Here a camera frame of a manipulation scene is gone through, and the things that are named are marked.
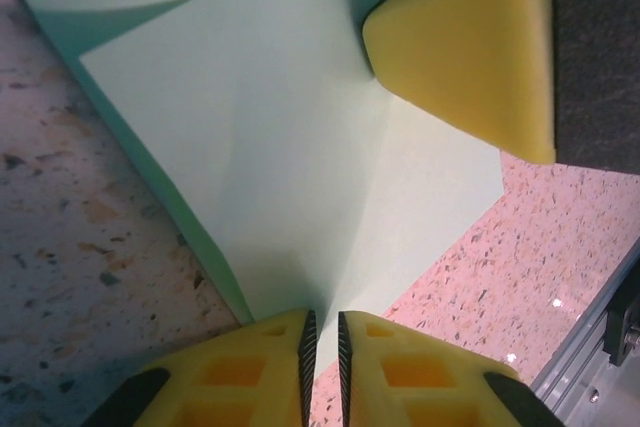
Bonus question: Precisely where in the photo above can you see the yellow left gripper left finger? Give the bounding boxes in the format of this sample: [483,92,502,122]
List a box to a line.
[79,307,319,427]

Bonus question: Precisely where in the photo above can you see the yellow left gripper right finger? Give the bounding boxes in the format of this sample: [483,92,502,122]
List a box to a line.
[337,310,566,427]

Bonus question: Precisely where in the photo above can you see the light green paper sheet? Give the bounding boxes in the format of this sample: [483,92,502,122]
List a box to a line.
[0,0,505,381]

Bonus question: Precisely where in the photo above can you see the aluminium mounting rail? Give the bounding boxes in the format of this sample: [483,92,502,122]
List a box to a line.
[529,236,640,427]

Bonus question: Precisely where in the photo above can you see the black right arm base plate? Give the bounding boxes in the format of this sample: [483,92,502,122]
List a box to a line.
[602,306,640,368]

